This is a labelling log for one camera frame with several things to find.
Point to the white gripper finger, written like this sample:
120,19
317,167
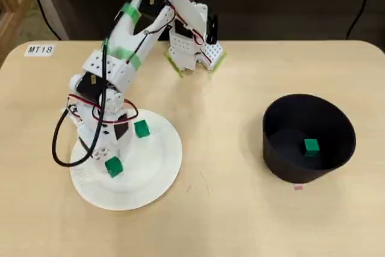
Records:
127,148
101,166

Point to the green cube block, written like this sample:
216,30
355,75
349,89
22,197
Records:
311,148
114,167
141,129

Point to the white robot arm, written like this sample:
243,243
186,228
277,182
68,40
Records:
180,1

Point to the green tape band on arm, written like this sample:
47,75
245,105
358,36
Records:
132,11
136,61

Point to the white paper plate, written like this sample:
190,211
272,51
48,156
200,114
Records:
150,178

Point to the black pot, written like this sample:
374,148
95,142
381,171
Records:
331,118

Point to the green tape strip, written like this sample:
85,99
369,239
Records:
222,60
175,66

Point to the white MT18 label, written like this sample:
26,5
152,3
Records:
39,50

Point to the black clamp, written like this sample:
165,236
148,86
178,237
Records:
212,35

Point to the small pink sticker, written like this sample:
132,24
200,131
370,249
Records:
299,187

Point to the white perforated base plate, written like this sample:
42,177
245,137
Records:
214,53

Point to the white slanted post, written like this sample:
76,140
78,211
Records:
49,4

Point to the wooden shelf frame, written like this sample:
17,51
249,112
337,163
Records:
12,7

